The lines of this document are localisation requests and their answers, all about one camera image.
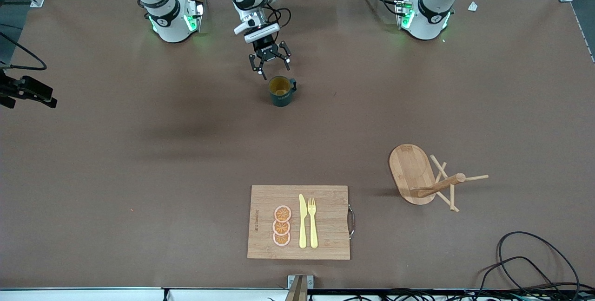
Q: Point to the yellow plastic knife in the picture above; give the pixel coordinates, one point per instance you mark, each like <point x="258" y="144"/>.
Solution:
<point x="302" y="226"/>

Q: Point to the brown table cover sheet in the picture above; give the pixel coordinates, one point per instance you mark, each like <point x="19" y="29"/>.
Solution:
<point x="186" y="175"/>

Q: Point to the wooden mug tree stand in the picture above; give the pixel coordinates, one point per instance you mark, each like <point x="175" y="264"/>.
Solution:
<point x="409" y="171"/>

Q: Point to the white paper scrap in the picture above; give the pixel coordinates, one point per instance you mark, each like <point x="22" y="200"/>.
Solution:
<point x="472" y="6"/>

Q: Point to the white edge rail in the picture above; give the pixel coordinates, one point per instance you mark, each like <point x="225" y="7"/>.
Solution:
<point x="93" y="295"/>

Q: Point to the dark green cup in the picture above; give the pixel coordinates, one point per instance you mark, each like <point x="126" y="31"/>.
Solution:
<point x="281" y="100"/>

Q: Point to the yellow plastic fork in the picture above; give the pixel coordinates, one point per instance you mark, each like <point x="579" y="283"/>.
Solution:
<point x="313" y="231"/>

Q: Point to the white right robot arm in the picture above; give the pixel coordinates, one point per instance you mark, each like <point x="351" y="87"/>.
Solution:
<point x="167" y="17"/>

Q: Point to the orange slice toy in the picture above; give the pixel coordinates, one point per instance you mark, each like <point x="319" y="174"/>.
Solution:
<point x="282" y="213"/>

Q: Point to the metal camera bracket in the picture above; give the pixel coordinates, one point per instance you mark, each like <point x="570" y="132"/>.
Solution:
<point x="300" y="284"/>

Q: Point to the metal base connector box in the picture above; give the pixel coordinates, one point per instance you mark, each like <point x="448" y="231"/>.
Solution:
<point x="404" y="13"/>
<point x="195" y="15"/>

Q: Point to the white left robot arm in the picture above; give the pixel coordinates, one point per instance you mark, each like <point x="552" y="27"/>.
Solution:
<point x="432" y="13"/>

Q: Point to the wooden cutting board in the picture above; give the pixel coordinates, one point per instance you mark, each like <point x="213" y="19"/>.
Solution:
<point x="330" y="226"/>

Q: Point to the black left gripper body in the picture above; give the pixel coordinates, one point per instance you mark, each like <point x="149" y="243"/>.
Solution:
<point x="266" y="49"/>

